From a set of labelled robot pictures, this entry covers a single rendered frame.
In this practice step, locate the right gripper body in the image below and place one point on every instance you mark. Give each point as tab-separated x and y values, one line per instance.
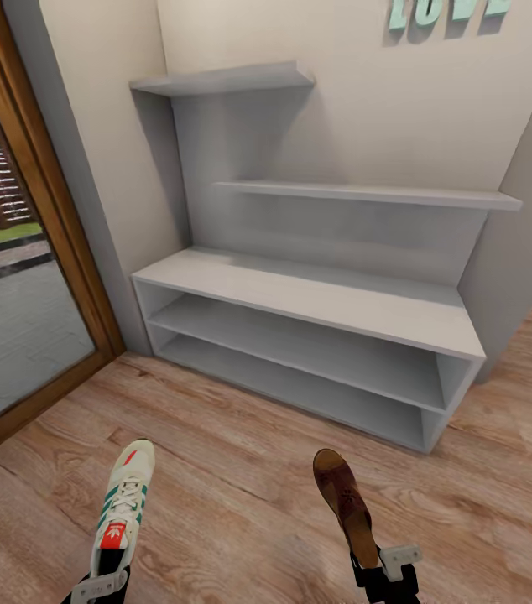
380	590

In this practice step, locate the door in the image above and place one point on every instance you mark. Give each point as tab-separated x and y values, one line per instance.
57	328

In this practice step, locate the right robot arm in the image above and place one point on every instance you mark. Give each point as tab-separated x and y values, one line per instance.
394	581

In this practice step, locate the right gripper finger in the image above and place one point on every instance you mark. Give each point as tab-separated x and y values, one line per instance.
358	570

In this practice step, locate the sandal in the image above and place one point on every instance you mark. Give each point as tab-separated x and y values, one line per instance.
338	486

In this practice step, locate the gym shoe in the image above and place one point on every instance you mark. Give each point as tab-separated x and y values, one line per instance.
121	517

